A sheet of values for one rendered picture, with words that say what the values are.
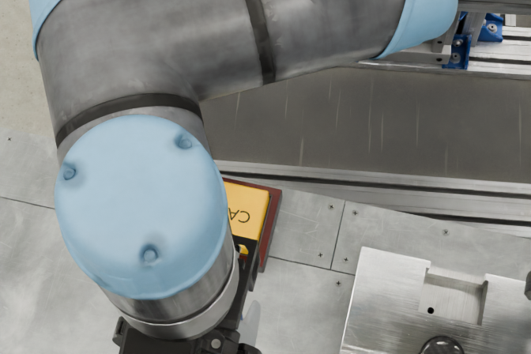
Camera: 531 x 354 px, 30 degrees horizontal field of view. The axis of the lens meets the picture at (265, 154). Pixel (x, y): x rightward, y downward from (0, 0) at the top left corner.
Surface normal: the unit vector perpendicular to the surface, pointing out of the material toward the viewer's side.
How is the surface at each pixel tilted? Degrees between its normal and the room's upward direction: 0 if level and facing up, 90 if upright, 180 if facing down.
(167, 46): 38
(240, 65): 66
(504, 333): 0
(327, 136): 0
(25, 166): 0
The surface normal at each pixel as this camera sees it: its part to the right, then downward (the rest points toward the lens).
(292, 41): 0.19, 0.57
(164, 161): -0.04, -0.37
